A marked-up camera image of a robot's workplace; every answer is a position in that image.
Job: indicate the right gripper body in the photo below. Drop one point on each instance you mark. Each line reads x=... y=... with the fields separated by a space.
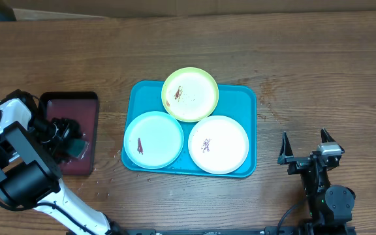
x=299 y=165

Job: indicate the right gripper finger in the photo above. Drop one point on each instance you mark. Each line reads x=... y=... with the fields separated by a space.
x=325 y=136
x=286 y=150

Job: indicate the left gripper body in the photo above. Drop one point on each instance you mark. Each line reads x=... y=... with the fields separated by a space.
x=57 y=130

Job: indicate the green scrubbing sponge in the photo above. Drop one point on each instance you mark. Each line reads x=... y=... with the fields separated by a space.
x=76 y=148

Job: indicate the light blue plate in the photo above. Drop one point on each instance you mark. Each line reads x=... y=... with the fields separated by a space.
x=153 y=140

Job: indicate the yellow-green plate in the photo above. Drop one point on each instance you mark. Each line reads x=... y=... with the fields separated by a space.
x=190 y=94

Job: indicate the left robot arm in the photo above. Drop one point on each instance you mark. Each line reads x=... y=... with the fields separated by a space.
x=31 y=149

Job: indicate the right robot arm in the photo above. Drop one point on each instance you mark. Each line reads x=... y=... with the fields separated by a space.
x=330 y=206

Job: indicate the black tray with red water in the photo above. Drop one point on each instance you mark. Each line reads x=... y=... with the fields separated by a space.
x=83 y=107

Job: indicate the teal plastic serving tray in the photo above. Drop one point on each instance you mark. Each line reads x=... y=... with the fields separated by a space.
x=236 y=102

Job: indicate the white plate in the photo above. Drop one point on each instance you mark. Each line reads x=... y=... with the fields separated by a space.
x=218 y=145

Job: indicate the brown cardboard backdrop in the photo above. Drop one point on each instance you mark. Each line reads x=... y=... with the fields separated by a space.
x=147 y=8

